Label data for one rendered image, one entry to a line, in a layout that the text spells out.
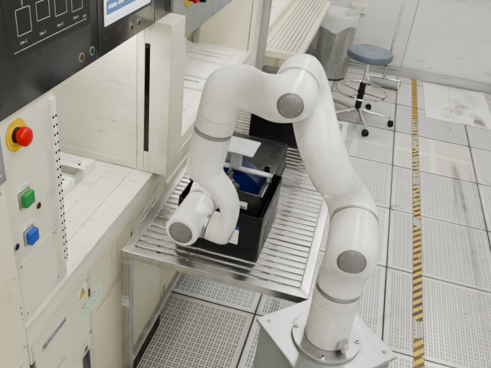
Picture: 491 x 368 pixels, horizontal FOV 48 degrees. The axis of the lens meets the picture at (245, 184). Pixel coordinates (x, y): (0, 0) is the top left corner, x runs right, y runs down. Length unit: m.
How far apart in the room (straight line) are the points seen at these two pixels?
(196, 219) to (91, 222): 0.46
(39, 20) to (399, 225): 2.72
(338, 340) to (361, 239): 0.37
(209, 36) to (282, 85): 2.21
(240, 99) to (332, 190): 0.29
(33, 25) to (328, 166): 0.66
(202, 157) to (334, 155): 0.30
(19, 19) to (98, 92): 0.82
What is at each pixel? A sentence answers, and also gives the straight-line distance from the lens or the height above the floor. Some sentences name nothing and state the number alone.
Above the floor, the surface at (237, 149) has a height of 1.08.
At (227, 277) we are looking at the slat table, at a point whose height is 0.76.
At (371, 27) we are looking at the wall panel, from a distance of 5.82.
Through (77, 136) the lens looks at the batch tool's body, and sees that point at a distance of 2.02.
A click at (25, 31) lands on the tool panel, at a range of 1.14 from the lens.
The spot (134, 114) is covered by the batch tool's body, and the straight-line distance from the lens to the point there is 1.87.
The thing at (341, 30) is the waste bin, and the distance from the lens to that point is 5.31.
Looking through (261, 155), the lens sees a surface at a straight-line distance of 2.13.
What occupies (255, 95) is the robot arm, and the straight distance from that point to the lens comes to 1.13.
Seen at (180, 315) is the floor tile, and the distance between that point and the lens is 2.63.
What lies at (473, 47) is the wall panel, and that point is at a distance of 5.91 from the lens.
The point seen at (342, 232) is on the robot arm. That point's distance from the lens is 1.26.
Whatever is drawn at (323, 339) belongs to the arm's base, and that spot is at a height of 0.81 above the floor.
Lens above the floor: 1.89
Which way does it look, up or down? 32 degrees down
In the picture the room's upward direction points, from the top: 7 degrees clockwise
